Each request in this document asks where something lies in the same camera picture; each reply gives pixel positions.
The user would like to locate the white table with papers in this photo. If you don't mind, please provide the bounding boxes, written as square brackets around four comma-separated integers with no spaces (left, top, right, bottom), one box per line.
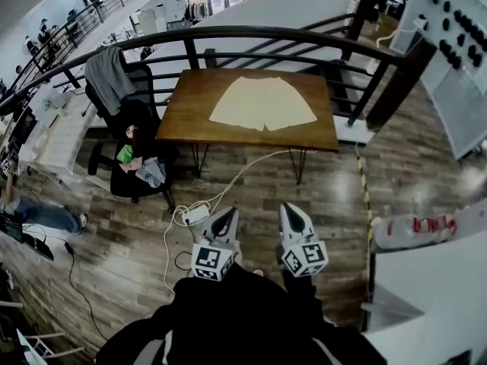
[18,88,97,179]

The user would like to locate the person's right forearm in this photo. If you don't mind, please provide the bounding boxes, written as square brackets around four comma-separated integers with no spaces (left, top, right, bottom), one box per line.
[282,271,324,321]

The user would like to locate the white metal chair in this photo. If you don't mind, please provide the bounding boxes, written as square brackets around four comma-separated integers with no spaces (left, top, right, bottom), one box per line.
[14,328,85,365]

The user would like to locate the white power strip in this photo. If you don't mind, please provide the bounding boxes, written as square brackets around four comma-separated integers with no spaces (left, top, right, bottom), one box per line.
[180,205,211,226]

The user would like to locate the black office chair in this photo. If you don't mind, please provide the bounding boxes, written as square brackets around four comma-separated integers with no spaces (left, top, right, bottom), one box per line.
[84,57,180,209]

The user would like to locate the black garment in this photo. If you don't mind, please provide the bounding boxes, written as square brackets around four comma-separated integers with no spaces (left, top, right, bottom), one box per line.
[120,100,163,160]

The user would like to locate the person's black clothing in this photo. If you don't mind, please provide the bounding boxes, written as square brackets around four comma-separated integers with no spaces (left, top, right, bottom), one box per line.
[94,261,387,365]

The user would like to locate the white counter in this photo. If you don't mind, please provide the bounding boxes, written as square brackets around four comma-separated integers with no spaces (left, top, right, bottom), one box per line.
[360,202,487,365]

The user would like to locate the clothes rack with garments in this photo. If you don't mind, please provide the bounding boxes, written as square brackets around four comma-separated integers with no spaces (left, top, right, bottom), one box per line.
[183,1,211,23]

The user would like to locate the white board with black pegs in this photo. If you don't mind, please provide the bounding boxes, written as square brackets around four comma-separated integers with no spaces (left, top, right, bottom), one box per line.
[391,0,487,161]

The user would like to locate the wooden table with hairpin legs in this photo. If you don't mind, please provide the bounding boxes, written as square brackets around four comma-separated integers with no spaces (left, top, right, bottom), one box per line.
[155,68,340,186]

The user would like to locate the grey garment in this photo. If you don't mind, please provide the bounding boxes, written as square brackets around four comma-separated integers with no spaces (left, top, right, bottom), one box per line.
[84,46,138,117]

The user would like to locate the white plastic bag red print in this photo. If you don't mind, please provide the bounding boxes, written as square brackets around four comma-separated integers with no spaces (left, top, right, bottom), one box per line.
[370,210,458,251]

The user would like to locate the light grey crumpled cloth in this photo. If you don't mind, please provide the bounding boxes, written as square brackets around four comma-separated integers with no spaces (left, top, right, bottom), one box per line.
[135,157,167,189]

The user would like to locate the dark wooden post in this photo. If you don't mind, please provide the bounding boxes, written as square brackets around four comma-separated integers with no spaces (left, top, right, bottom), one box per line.
[364,38,438,131]

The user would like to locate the yellow black striped floor tape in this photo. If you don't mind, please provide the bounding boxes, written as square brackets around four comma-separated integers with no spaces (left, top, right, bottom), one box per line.
[356,155,374,251]

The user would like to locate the beige pants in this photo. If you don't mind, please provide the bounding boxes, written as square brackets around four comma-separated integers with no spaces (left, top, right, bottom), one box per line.
[208,76,318,132]

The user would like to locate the green cloth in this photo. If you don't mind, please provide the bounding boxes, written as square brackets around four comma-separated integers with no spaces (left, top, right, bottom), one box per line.
[116,144,135,165]

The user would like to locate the black metal railing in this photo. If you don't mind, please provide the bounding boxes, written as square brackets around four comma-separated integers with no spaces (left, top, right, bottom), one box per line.
[0,0,423,131]

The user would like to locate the black floor cable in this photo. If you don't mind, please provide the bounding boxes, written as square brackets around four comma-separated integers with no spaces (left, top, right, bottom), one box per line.
[63,240,112,342]

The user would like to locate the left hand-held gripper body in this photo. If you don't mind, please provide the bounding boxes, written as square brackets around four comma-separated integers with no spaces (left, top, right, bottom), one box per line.
[191,227,242,282]

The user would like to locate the pink cloth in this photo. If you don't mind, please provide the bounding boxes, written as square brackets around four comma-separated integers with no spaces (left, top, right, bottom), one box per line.
[120,157,145,174]

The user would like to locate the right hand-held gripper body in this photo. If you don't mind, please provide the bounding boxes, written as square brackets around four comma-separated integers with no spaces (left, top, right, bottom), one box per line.
[280,230,329,278]

